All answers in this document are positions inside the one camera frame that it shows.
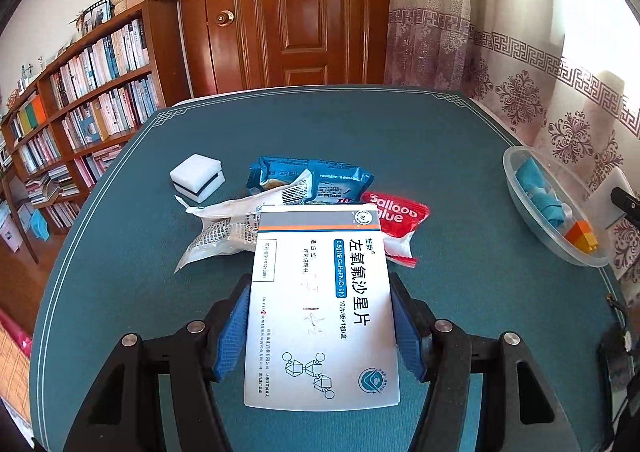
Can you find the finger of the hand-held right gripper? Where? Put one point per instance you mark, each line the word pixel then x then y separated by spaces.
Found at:
pixel 626 199

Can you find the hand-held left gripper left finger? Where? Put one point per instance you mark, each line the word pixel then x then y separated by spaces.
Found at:
pixel 231 332

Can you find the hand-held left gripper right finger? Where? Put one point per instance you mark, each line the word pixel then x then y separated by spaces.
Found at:
pixel 409 332

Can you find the white medicine box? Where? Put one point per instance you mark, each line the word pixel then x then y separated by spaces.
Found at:
pixel 320 307

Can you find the clear plastic gauze packet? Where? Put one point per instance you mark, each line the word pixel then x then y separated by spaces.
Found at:
pixel 225 232

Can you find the clear plastic bowl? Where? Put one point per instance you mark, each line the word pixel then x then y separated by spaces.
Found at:
pixel 520 202

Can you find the red glue packet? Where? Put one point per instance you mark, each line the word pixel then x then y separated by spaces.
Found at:
pixel 400 222

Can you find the white sponge with black stripe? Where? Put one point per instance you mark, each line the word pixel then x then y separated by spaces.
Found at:
pixel 192 169

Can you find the blue snack packet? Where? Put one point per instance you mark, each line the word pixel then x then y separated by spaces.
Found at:
pixel 330 176

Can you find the orange and yellow toy block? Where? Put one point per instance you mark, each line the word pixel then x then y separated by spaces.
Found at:
pixel 580 234

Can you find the crumpled blue cloth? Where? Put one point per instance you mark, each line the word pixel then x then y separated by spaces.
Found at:
pixel 540 192

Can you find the white purple floral curtain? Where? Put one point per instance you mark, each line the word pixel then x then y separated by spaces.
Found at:
pixel 550 81

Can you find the teal table mat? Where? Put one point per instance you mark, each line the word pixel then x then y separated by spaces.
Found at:
pixel 350 131

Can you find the blue plastic object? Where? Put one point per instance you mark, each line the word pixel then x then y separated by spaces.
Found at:
pixel 40 224

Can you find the sheer patterned curtain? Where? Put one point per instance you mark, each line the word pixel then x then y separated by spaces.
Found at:
pixel 425 6

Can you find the wooden bookshelf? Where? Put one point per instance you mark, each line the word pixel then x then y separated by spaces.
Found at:
pixel 162 36

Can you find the rows of books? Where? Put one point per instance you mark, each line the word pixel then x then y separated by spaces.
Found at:
pixel 110 51

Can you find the brass door knob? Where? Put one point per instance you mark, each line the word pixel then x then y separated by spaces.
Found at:
pixel 225 18

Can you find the wooden door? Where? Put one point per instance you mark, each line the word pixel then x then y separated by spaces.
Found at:
pixel 300 6

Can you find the filmstrip photo frame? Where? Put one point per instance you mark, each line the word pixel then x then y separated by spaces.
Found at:
pixel 97 14

